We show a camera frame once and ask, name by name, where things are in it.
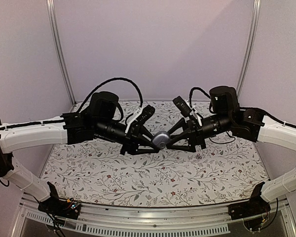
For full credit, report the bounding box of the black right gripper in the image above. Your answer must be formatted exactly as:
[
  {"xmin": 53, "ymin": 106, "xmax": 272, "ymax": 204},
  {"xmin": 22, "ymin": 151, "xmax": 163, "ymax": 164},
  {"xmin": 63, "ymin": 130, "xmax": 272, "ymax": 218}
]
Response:
[{"xmin": 164, "ymin": 113, "xmax": 232, "ymax": 153}]

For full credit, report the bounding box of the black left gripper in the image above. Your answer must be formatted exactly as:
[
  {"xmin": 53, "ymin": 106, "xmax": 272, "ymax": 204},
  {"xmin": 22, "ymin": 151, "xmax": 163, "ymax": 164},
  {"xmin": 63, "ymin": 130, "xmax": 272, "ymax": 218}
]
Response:
[{"xmin": 94, "ymin": 118, "xmax": 161, "ymax": 156}]

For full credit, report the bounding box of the purple earbud charging case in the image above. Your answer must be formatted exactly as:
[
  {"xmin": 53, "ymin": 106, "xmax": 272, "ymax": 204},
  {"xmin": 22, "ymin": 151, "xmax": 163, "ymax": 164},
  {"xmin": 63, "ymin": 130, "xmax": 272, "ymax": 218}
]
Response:
[{"xmin": 151, "ymin": 131, "xmax": 171, "ymax": 150}]

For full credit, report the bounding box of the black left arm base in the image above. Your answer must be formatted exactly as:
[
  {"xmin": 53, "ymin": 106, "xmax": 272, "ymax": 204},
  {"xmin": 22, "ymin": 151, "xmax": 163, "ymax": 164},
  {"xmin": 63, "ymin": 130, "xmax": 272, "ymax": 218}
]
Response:
[{"xmin": 38, "ymin": 182, "xmax": 81, "ymax": 220}]

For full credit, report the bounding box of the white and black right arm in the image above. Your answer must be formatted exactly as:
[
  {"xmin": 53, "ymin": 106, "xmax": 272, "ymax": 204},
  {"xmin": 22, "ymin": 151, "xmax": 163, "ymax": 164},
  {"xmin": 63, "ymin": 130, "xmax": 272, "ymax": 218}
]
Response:
[{"xmin": 152, "ymin": 86, "xmax": 296, "ymax": 215}]

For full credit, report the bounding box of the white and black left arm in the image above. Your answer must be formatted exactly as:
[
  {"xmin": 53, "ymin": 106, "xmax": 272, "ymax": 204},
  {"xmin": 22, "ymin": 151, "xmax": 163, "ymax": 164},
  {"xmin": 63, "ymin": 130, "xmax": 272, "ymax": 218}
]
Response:
[{"xmin": 0, "ymin": 91, "xmax": 160, "ymax": 214}]

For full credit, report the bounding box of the floral patterned table mat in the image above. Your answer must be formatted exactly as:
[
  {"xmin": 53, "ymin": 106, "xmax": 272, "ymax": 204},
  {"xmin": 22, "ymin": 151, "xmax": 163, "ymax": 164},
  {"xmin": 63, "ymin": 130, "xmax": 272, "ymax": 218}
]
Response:
[{"xmin": 38, "ymin": 100, "xmax": 272, "ymax": 207}]

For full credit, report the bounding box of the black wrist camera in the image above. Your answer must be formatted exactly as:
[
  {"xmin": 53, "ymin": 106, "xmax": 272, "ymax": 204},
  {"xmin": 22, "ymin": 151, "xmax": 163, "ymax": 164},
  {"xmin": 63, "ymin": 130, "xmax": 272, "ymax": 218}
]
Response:
[
  {"xmin": 173, "ymin": 96, "xmax": 201, "ymax": 125},
  {"xmin": 125, "ymin": 105, "xmax": 155, "ymax": 133}
]

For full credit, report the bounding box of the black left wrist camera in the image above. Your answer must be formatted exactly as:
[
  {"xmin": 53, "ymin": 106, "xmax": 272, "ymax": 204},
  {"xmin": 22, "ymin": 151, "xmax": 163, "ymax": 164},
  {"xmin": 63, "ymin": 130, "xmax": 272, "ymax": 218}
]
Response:
[{"xmin": 125, "ymin": 105, "xmax": 155, "ymax": 133}]

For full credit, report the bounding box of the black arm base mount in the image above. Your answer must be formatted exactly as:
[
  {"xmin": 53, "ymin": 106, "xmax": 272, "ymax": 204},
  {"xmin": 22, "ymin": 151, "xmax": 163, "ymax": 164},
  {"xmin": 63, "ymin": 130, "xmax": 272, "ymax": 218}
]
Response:
[{"xmin": 228, "ymin": 182, "xmax": 271, "ymax": 220}]

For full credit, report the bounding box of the aluminium frame rail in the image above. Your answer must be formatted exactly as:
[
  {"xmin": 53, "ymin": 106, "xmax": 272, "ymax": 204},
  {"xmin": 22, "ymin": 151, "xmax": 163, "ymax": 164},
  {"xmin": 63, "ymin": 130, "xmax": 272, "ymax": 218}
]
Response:
[{"xmin": 11, "ymin": 195, "xmax": 296, "ymax": 237}]

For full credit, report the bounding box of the right aluminium corner post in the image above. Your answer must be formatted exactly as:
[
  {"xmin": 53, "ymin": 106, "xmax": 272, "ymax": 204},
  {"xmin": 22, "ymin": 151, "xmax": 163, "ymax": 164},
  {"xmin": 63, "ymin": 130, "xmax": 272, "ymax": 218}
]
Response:
[{"xmin": 236, "ymin": 0, "xmax": 261, "ymax": 98}]

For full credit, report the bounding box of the aluminium corner post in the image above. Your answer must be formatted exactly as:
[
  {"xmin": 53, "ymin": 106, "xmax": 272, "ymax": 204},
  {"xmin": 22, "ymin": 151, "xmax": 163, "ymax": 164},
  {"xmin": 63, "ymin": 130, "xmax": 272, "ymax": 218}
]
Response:
[
  {"xmin": 236, "ymin": 0, "xmax": 261, "ymax": 98},
  {"xmin": 46, "ymin": 0, "xmax": 76, "ymax": 106}
]

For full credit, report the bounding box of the left aluminium corner post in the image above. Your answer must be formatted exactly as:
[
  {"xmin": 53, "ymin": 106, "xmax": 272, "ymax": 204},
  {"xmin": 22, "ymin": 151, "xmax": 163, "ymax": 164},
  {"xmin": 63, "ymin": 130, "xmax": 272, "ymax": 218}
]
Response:
[{"xmin": 46, "ymin": 0, "xmax": 76, "ymax": 106}]

